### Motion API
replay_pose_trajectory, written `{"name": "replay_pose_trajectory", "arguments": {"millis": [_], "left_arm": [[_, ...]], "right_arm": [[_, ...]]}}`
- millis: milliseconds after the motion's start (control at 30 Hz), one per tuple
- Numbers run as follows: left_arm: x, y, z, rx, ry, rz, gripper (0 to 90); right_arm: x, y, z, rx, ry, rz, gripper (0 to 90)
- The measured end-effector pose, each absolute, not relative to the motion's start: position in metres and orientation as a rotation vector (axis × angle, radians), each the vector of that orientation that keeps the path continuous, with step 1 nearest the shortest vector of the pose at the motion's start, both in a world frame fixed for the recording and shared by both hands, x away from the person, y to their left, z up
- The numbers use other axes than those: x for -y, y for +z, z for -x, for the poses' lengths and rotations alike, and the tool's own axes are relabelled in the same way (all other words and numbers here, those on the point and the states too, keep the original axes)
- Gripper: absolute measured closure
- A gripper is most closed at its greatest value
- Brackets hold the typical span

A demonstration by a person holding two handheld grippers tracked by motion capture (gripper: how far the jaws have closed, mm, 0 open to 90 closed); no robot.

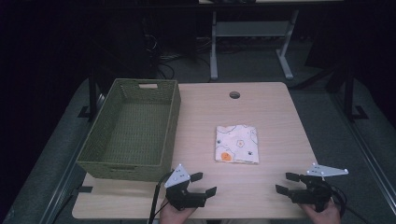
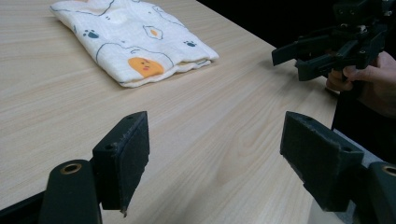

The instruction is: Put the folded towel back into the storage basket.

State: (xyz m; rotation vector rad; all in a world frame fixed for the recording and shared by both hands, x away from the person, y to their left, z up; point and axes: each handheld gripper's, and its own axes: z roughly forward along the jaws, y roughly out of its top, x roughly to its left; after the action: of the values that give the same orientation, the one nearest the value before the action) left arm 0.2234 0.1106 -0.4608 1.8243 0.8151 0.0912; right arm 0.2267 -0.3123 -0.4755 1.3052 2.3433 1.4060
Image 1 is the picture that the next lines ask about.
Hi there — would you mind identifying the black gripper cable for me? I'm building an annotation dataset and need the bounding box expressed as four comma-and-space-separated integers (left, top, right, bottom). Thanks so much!
328, 182, 373, 224
148, 170, 175, 224

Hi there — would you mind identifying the person's right hand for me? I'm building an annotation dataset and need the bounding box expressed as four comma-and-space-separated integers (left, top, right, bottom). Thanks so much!
299, 200, 343, 224

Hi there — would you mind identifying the person's left hand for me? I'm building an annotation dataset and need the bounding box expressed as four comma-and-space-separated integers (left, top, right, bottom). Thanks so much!
159, 199, 198, 224

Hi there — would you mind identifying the green woven basket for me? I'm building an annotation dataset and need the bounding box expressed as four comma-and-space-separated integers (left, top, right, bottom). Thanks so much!
76, 77, 182, 183

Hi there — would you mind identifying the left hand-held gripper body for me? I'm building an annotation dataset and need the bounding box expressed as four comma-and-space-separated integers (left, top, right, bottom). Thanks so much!
163, 163, 208, 211

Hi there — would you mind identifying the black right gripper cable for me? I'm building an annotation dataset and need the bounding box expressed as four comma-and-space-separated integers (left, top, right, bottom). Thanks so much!
328, 182, 373, 224

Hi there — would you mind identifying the white metal table frame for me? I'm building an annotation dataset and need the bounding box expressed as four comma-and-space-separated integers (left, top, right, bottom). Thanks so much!
208, 8, 301, 81

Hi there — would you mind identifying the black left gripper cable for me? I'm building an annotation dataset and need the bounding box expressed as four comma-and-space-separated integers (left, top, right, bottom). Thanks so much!
148, 170, 175, 224

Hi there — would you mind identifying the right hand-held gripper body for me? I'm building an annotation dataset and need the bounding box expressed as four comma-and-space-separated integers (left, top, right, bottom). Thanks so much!
290, 162, 349, 214

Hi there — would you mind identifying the patterned white cloth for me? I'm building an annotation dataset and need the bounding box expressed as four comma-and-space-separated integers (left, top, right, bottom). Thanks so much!
214, 124, 261, 165

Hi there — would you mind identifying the black metal stand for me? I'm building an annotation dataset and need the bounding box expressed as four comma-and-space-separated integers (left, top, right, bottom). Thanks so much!
78, 69, 101, 122
342, 63, 370, 123

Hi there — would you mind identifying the tangle of floor cables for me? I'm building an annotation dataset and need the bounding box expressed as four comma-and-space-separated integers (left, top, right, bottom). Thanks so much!
141, 32, 213, 80

